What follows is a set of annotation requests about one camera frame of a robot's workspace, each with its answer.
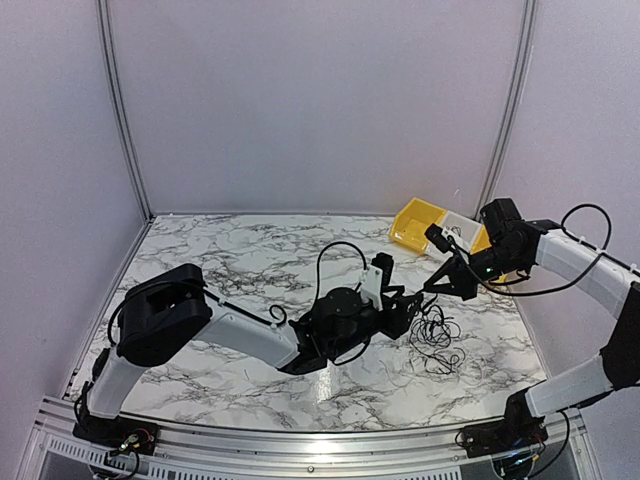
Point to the yellow bin right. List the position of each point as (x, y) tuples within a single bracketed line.
[(482, 245)]

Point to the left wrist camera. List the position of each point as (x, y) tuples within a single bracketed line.
[(375, 278)]

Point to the yellow bin left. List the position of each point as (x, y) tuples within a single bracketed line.
[(410, 224)]

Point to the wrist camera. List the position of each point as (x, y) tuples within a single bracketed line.
[(375, 278), (444, 239)]

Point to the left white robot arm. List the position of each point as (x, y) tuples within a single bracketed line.
[(158, 318)]

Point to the white bin middle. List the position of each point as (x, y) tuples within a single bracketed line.
[(466, 230)]

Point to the yellow bin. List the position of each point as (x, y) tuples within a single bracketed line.
[(410, 224), (482, 245)]

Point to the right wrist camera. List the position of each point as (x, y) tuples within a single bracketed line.
[(444, 239)]

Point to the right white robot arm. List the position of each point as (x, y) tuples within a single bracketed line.
[(579, 303)]

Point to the aluminium front rail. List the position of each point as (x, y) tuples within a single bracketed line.
[(175, 450)]

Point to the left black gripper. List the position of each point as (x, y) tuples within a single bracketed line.
[(398, 322)]

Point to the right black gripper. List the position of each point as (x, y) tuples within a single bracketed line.
[(461, 284)]

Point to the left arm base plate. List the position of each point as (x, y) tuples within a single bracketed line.
[(119, 434)]

